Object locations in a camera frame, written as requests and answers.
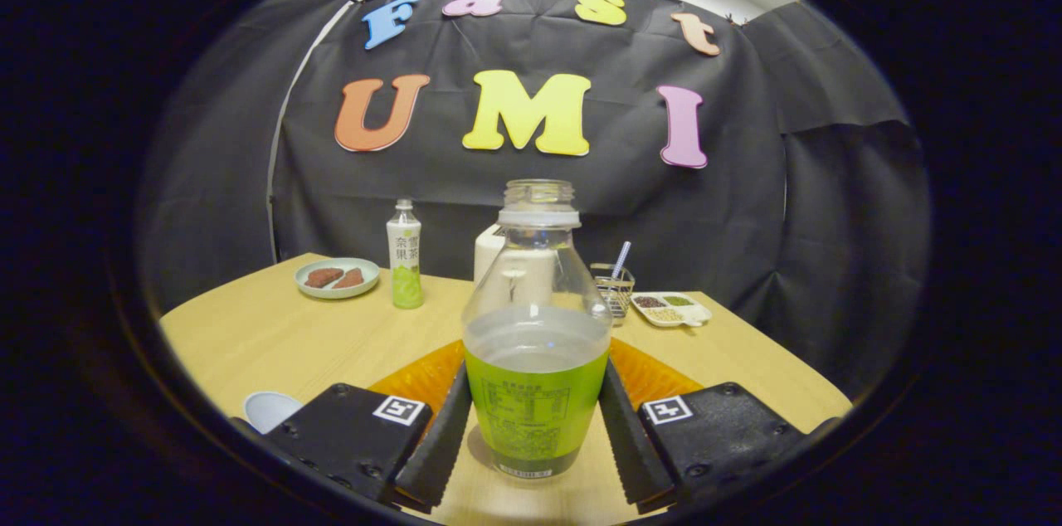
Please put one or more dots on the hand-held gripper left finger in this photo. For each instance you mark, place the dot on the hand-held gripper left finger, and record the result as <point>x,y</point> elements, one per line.
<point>440,443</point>

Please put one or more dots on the clear juice bottle green label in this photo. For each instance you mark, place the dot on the clear juice bottle green label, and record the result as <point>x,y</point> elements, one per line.
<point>535,397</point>

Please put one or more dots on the brown food piece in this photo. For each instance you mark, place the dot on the brown food piece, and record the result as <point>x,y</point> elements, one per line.
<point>322,277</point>
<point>352,279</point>

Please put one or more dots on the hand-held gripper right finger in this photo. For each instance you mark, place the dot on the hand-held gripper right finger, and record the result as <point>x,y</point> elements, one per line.
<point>622,443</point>

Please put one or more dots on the small capped green drink bottle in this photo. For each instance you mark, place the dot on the small capped green drink bottle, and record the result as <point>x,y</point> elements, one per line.
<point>405,260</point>

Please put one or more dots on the pale green plate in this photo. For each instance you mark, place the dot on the pale green plate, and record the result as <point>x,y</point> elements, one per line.
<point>336,294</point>

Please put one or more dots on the purple straw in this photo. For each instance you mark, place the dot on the purple straw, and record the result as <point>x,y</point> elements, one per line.
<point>621,259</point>

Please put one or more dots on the white cup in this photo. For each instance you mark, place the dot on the white cup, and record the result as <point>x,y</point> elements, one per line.
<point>270,410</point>

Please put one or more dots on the wooden table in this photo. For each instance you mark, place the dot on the wooden table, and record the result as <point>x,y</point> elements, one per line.
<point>265,335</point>

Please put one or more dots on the white divided snack tray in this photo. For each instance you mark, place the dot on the white divided snack tray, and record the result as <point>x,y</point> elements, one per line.
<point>672,310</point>

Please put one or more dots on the white toaster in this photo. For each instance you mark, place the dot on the white toaster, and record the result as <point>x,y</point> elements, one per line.
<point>486,256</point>

